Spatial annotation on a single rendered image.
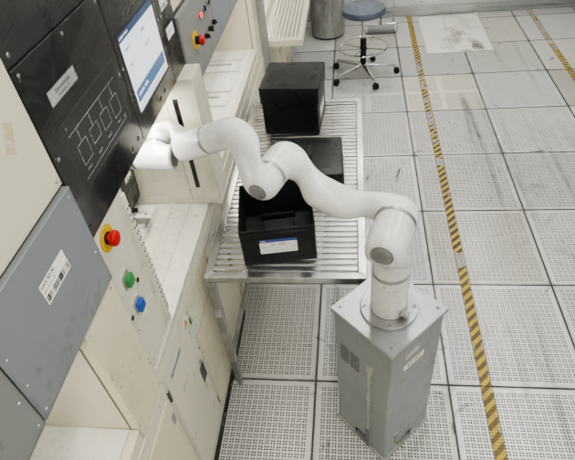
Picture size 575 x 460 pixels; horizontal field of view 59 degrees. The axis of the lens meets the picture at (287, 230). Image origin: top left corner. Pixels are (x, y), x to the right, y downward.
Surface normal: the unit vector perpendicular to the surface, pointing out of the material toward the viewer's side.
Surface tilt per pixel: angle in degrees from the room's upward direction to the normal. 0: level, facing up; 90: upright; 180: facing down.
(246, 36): 90
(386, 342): 0
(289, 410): 0
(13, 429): 90
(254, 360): 0
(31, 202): 90
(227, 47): 90
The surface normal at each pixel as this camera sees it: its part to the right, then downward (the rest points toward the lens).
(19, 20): 0.99, 0.00
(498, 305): -0.09, -0.73
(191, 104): -0.09, 0.68
